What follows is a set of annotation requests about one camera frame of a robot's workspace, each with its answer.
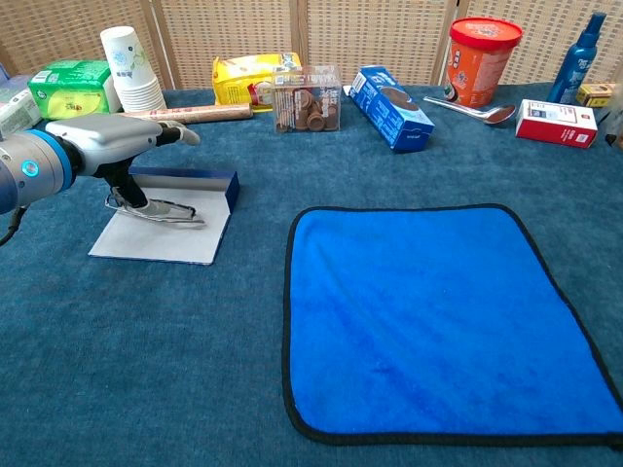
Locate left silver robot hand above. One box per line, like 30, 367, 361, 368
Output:
44, 113, 202, 220

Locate thin-framed eyeglasses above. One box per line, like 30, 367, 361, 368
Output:
104, 188, 207, 230

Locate dark blue glasses case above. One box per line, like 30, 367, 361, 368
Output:
88, 166, 240, 267

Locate green tissue pack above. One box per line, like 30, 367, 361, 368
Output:
27, 58, 122, 123

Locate white paper cup stack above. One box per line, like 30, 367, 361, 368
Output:
99, 25, 168, 114

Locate pastel tissue multi-pack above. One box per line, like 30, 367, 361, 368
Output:
0, 75, 44, 138

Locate brown paper wrap roll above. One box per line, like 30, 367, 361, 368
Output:
119, 103, 255, 126

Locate yellow snack bag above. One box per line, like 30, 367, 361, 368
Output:
211, 52, 303, 114

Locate clear box of chocolate cups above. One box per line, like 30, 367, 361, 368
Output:
271, 64, 343, 135

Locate dark teal table cover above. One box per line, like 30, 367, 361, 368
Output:
0, 82, 623, 467

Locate dark blue cookie carton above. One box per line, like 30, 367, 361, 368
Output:
348, 64, 436, 155

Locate woven folding screen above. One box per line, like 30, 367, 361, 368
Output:
0, 0, 623, 91

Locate bright blue microfiber cloth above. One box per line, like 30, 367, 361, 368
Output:
281, 202, 623, 448

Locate orange instant noodle tub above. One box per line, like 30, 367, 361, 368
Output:
443, 17, 525, 109

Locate metal spoon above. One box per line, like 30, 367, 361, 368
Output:
421, 94, 517, 126

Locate red and white small box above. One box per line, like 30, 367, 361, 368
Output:
514, 98, 599, 150

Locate blue spray bottle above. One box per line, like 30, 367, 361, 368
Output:
545, 11, 608, 105

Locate small yellow brown box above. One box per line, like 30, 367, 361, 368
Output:
575, 82, 617, 108

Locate clear bag of cookies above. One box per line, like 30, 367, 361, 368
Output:
601, 96, 623, 150

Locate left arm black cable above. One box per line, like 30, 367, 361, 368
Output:
0, 206, 29, 247

